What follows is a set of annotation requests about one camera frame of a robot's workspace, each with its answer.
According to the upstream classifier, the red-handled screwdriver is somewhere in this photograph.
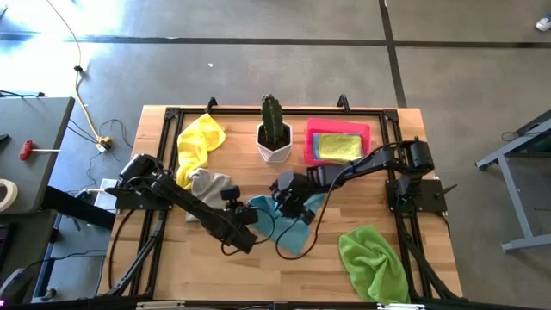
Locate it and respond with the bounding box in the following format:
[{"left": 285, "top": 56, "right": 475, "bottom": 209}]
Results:
[{"left": 18, "top": 138, "right": 61, "bottom": 162}]

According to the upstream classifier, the silver bracket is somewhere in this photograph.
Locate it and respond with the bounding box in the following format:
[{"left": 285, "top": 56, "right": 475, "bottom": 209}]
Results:
[
  {"left": 376, "top": 302, "right": 426, "bottom": 310},
  {"left": 136, "top": 301, "right": 187, "bottom": 310}
]

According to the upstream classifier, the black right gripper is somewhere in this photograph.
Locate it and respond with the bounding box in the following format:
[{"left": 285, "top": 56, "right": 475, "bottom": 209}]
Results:
[{"left": 269, "top": 170, "right": 322, "bottom": 226}]

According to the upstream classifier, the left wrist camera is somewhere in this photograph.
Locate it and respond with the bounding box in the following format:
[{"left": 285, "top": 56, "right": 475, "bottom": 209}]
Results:
[{"left": 235, "top": 205, "right": 260, "bottom": 226}]

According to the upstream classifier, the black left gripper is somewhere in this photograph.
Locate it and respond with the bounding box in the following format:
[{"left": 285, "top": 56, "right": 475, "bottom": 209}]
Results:
[{"left": 209, "top": 185, "right": 259, "bottom": 256}]

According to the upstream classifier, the blue microfiber towel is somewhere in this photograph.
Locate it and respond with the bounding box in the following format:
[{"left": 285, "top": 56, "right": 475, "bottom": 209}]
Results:
[
  {"left": 247, "top": 193, "right": 326, "bottom": 257},
  {"left": 311, "top": 132, "right": 323, "bottom": 161}
]

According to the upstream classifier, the black aluminium frame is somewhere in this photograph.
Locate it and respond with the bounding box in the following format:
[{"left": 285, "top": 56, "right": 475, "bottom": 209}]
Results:
[{"left": 96, "top": 93, "right": 465, "bottom": 310}]

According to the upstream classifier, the grey side table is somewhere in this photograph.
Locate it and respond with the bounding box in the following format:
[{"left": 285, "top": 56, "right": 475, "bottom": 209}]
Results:
[{"left": 0, "top": 96, "right": 77, "bottom": 216}]

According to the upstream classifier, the white faceted plant pot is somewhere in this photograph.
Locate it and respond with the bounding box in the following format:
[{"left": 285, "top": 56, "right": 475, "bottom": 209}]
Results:
[{"left": 256, "top": 121, "right": 294, "bottom": 164}]

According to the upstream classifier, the yellow cable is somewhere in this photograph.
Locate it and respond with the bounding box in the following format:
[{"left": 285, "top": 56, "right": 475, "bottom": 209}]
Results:
[{"left": 45, "top": 0, "right": 108, "bottom": 143}]

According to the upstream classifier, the green cactus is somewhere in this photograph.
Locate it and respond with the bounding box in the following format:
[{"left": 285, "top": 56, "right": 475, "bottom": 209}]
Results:
[{"left": 260, "top": 93, "right": 286, "bottom": 147}]

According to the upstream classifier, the yellow plug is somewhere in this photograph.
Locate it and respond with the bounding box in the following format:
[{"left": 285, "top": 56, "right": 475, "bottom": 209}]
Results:
[{"left": 95, "top": 135, "right": 115, "bottom": 154}]

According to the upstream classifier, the beige tape roll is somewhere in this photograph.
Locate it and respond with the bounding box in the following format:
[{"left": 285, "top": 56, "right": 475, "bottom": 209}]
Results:
[{"left": 0, "top": 178, "right": 20, "bottom": 213}]

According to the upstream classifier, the black floor cable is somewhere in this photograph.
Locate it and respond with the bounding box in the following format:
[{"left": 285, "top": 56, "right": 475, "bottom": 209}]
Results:
[
  {"left": 66, "top": 117, "right": 133, "bottom": 191},
  {"left": 498, "top": 122, "right": 551, "bottom": 144}
]

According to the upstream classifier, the grey microfiber towel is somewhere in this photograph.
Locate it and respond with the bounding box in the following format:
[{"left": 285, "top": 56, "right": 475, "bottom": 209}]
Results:
[{"left": 185, "top": 168, "right": 234, "bottom": 223}]

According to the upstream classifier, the black rounded device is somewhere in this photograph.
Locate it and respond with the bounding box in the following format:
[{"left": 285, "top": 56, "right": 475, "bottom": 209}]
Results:
[{"left": 0, "top": 266, "right": 34, "bottom": 306}]

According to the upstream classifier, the yellow-green microfiber towel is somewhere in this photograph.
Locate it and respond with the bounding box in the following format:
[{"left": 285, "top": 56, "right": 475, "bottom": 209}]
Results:
[{"left": 317, "top": 133, "right": 364, "bottom": 164}]

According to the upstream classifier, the black camera cable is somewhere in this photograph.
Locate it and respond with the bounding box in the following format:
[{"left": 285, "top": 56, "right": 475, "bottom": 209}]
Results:
[
  {"left": 274, "top": 144, "right": 391, "bottom": 261},
  {"left": 220, "top": 205, "right": 277, "bottom": 258}
]

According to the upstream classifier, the green microfiber towel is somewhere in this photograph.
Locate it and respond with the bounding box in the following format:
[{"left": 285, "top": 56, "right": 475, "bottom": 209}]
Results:
[{"left": 337, "top": 224, "right": 412, "bottom": 305}]

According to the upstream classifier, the pink plastic bin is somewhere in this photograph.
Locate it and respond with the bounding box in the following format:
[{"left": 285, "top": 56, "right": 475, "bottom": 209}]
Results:
[{"left": 303, "top": 117, "right": 373, "bottom": 167}]

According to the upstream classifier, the thin black cable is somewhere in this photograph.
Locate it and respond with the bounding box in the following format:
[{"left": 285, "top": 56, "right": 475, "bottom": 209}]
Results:
[{"left": 0, "top": 89, "right": 46, "bottom": 100}]

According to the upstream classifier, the yellow microfiber towel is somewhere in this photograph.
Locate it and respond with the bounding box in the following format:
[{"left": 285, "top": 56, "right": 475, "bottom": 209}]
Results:
[{"left": 176, "top": 113, "right": 227, "bottom": 191}]

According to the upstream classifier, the black beam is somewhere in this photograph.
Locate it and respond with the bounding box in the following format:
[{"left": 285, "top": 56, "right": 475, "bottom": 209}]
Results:
[{"left": 40, "top": 184, "right": 118, "bottom": 232}]

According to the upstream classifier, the grey metal table frame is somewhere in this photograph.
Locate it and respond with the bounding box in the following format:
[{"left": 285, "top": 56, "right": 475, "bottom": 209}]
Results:
[{"left": 474, "top": 108, "right": 551, "bottom": 254}]

